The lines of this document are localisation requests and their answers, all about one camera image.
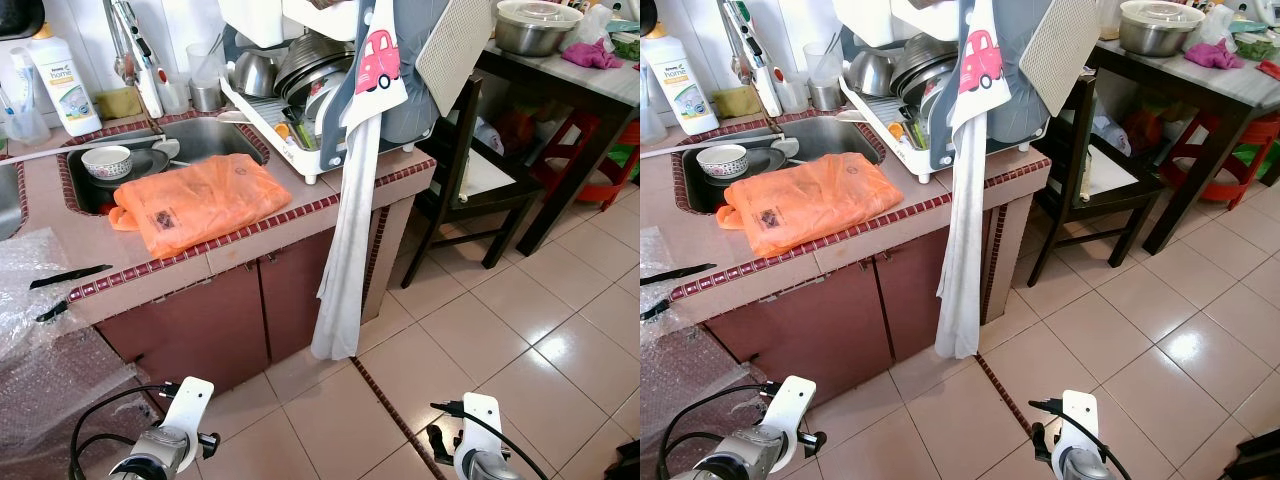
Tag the white dish rack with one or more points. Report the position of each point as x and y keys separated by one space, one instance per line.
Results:
x=905 y=135
x=285 y=140

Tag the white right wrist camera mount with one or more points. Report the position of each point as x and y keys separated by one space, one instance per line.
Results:
x=1080 y=410
x=480 y=415

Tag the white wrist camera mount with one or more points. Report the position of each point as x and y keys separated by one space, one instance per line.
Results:
x=190 y=400
x=795 y=400
x=480 y=415
x=1080 y=410

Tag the clear drinking glass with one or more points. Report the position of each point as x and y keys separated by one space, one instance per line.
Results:
x=172 y=95
x=205 y=62
x=823 y=62
x=791 y=94

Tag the black robot foot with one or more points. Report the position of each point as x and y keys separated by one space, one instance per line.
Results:
x=625 y=465
x=1255 y=460

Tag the steel sink basin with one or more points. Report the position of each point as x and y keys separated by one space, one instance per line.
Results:
x=8 y=200
x=215 y=138
x=835 y=138

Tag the white detergent bottle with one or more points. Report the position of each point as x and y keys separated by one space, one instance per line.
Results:
x=65 y=85
x=682 y=85

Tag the clear plastic cup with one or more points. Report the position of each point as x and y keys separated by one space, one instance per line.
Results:
x=22 y=115
x=650 y=120

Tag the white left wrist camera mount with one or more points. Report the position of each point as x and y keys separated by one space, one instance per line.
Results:
x=190 y=400
x=795 y=400

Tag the dark wooden table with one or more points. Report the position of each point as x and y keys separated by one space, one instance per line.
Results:
x=600 y=85
x=1185 y=85

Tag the red plastic stool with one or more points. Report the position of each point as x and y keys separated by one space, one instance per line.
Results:
x=575 y=135
x=1200 y=135

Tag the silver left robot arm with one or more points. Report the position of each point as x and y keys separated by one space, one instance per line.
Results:
x=150 y=455
x=740 y=455

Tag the dark round plate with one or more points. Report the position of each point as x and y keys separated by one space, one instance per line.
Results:
x=765 y=162
x=148 y=163

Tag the brown cabinet door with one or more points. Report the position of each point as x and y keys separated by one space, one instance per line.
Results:
x=295 y=290
x=915 y=290
x=800 y=325
x=185 y=330

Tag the small black tool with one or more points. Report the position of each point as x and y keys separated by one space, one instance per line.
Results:
x=655 y=309
x=52 y=311

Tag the black knife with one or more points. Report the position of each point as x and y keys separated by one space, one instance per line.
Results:
x=70 y=277
x=680 y=274

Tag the steel cup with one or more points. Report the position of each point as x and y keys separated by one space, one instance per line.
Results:
x=206 y=97
x=825 y=96

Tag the clear bubble wrap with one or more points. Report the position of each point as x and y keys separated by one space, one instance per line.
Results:
x=680 y=380
x=50 y=380

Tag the beige textured mat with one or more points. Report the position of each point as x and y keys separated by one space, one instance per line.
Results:
x=1060 y=55
x=455 y=55

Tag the steel bowl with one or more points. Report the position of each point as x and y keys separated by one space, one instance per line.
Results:
x=255 y=75
x=872 y=75

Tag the pink cloth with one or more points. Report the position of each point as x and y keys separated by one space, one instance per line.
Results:
x=590 y=55
x=1213 y=55

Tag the grey dinner plate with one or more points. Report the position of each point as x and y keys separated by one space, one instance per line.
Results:
x=925 y=60
x=310 y=65

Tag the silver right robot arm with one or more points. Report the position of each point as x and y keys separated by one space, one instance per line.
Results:
x=1080 y=468
x=485 y=468

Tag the grey cloth apron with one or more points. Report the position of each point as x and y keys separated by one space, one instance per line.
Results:
x=1022 y=110
x=410 y=110

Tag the white towel pink car print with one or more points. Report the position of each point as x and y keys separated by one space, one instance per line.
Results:
x=350 y=230
x=968 y=230

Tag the dark wooden chair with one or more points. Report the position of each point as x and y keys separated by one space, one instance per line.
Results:
x=1075 y=190
x=455 y=200

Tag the white patterned bowl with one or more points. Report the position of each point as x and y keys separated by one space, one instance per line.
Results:
x=722 y=161
x=106 y=162

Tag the steel pot with lid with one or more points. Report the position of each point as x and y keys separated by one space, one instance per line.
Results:
x=535 y=30
x=1160 y=30

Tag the yellow-green sponge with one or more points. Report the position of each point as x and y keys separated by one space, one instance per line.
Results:
x=118 y=103
x=737 y=102

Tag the orange plastic bag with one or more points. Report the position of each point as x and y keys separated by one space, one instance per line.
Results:
x=205 y=205
x=815 y=205

